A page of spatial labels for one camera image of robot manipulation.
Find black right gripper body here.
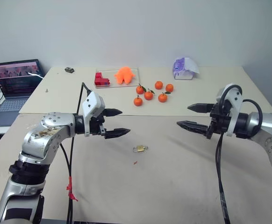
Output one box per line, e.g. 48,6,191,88
205,102,232,140

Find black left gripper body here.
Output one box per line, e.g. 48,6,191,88
88,109,107,137

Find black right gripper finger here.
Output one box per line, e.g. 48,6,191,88
187,103,215,114
176,120,209,135

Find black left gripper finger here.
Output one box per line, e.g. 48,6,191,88
103,108,123,118
104,127,131,140

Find brass padlock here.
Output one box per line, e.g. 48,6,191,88
132,145,146,154

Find red block toy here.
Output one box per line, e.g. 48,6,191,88
94,72,110,87

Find orange plush toy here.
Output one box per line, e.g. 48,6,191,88
114,66,136,85

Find clear plastic tray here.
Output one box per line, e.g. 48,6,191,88
95,67,140,89

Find purple and white paper bag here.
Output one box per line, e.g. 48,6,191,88
172,56,200,81

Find red tape strip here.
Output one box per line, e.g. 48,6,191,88
65,176,79,202

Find grey open laptop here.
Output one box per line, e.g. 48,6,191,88
0,58,44,128

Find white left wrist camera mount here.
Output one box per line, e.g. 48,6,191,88
81,91,106,138

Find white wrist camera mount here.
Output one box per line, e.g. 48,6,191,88
215,82,244,137
81,91,106,138

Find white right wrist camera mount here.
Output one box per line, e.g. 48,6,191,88
215,82,244,137

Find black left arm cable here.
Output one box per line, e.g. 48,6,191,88
59,82,91,224

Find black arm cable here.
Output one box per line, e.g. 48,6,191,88
59,82,91,224
215,84,264,224

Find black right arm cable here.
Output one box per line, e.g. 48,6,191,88
215,84,264,224

